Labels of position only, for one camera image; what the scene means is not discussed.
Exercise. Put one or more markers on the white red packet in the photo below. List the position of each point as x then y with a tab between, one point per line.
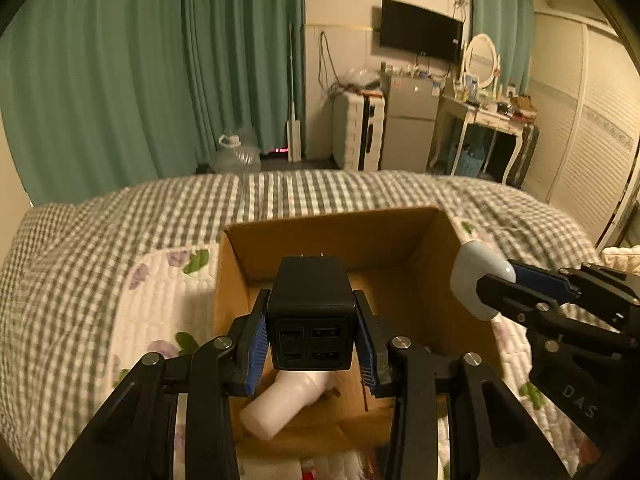
320	467

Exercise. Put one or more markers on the dark suitcase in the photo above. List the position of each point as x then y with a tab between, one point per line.
525	155

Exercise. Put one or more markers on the white suitcase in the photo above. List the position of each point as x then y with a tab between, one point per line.
352	130

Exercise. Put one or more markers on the white plastic bottle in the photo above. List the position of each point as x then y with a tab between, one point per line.
280	405

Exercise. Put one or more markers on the clear water jug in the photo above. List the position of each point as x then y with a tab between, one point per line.
237	155

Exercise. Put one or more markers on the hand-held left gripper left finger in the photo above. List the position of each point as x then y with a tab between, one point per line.
255	347

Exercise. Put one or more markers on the checkered blanket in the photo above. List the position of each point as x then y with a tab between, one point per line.
65	310

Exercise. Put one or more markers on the oval white vanity mirror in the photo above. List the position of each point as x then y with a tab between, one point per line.
481	60

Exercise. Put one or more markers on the white sliding wardrobe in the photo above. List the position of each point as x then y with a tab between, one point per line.
580	125

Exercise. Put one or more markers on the narrow green curtain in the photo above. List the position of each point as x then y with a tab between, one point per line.
500	10

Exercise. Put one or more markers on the black multi-port charger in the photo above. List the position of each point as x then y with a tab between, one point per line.
307	305

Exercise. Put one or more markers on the white rounded plastic device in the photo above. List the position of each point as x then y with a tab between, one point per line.
472	270

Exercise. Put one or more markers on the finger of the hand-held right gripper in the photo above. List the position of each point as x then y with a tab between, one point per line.
537	277
510	295

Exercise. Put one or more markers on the white dressing table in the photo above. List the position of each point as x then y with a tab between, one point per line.
480	117

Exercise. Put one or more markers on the clear plastic bag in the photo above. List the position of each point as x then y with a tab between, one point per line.
360	80

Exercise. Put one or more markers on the wide green curtain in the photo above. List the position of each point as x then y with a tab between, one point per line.
125	70

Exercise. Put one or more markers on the small grey fridge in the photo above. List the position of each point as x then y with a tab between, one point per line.
410	125

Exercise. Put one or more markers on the device with red display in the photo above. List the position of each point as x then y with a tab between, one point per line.
280	150

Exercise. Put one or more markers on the cardboard box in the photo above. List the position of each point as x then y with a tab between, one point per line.
400	280

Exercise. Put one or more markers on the white quilted cushion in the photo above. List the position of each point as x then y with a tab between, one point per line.
622	257

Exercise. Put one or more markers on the blue basket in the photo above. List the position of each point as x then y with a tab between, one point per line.
470	162

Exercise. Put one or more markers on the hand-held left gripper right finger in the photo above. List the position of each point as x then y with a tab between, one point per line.
367	357

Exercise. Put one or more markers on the black wall television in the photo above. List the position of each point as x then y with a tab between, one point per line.
420	30

